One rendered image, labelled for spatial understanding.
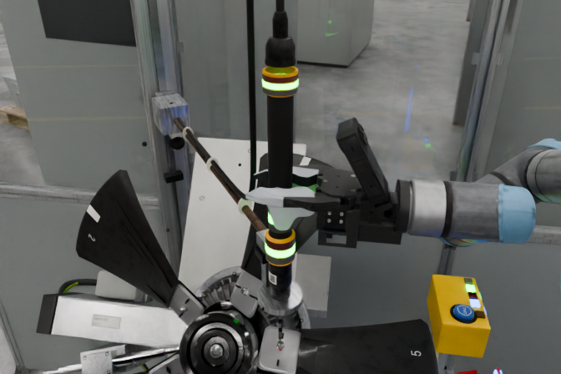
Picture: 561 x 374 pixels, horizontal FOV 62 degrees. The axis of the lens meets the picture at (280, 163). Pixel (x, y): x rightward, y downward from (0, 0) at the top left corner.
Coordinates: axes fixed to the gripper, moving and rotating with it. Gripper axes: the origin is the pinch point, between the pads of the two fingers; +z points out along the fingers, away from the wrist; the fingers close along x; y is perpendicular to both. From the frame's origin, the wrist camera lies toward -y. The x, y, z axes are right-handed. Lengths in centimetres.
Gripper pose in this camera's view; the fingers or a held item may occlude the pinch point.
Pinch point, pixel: (259, 181)
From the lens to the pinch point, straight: 64.5
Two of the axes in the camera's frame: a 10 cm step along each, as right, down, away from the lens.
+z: -9.9, -0.7, 1.3
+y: 0.0, 8.9, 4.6
